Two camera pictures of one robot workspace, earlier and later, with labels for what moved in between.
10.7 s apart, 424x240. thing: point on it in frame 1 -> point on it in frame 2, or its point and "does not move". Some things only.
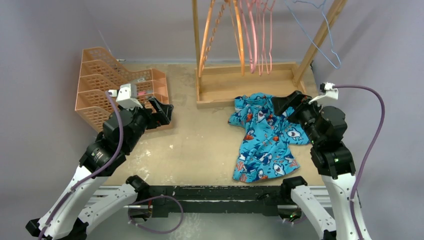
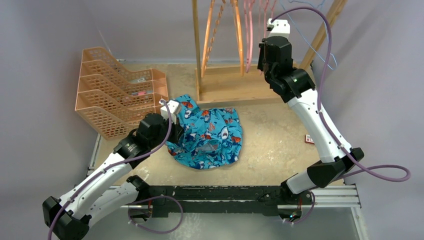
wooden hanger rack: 215,84 does not move
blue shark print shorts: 264,149 -> 212,137
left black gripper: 162,116 -> 177,130
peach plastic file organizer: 99,73 does not move
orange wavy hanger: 214,31 does not move
